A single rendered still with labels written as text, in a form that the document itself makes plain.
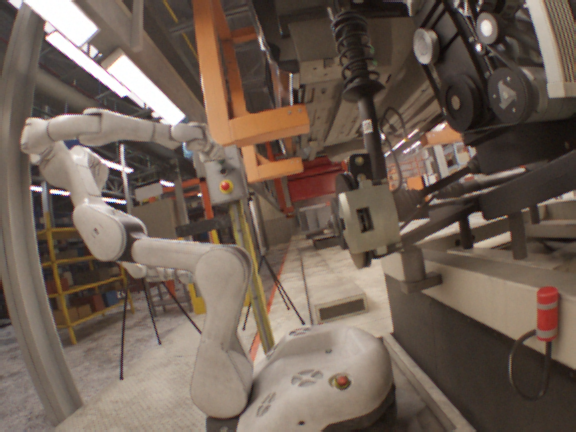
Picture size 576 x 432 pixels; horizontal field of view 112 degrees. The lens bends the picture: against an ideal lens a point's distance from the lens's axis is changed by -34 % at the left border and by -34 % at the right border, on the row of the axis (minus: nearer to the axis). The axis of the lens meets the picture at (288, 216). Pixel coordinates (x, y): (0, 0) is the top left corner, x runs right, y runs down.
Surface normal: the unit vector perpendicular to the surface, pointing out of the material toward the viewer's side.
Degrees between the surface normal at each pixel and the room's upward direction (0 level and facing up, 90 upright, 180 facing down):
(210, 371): 90
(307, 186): 90
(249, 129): 90
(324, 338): 74
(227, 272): 90
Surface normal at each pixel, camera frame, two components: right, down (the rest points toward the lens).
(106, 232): 0.04, -0.09
